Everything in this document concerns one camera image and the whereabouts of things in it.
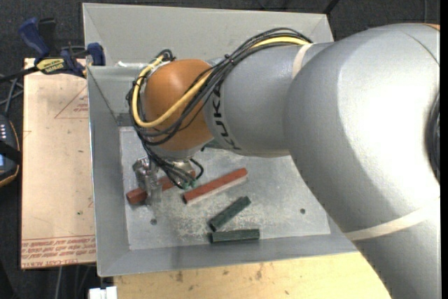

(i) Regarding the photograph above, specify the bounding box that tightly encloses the dark green flat block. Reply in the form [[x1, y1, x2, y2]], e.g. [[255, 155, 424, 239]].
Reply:
[[209, 195, 253, 232], [209, 228, 261, 244]]

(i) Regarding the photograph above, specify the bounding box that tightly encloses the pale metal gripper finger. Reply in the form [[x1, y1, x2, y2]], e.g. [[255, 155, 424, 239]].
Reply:
[[150, 181, 165, 207], [132, 158, 153, 203]]

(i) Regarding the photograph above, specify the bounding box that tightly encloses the red-brown flat block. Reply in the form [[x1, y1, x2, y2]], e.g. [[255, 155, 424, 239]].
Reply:
[[126, 176, 176, 206], [182, 167, 249, 205]]

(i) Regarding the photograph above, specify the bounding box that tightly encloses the grey metal bin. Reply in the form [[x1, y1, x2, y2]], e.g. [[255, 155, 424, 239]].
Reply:
[[82, 2, 358, 278]]

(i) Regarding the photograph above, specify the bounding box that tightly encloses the brown cardboard board, red print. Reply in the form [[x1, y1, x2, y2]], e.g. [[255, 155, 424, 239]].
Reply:
[[20, 57, 97, 270]]

